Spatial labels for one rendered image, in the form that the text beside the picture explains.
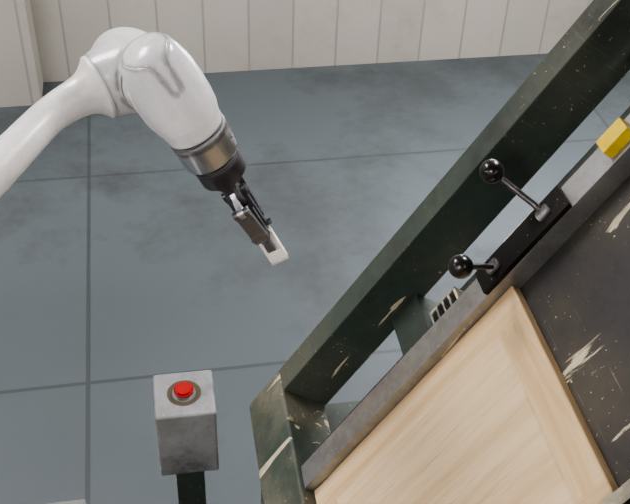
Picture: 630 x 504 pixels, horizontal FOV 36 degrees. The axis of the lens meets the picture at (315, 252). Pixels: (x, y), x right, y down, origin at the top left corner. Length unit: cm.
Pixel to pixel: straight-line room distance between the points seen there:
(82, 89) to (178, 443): 80
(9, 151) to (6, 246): 250
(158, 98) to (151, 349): 209
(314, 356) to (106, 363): 152
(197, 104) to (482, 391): 62
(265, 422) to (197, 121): 82
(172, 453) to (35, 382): 139
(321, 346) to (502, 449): 55
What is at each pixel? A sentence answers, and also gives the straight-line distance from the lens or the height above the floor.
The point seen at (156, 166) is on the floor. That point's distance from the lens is 423.
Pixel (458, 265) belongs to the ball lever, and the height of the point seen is 145.
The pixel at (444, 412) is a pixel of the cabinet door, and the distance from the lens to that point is 160.
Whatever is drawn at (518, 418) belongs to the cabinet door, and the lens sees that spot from 147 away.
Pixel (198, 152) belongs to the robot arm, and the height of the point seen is 160.
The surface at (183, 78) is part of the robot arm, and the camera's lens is 134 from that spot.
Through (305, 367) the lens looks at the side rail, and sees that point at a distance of 194.
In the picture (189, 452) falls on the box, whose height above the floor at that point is 82.
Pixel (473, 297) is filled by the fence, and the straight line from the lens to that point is 159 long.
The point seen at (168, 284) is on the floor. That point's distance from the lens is 361.
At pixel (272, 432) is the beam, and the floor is 86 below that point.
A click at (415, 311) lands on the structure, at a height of 113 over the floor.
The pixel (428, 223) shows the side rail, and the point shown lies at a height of 131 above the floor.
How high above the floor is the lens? 237
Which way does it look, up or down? 39 degrees down
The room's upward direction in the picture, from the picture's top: 2 degrees clockwise
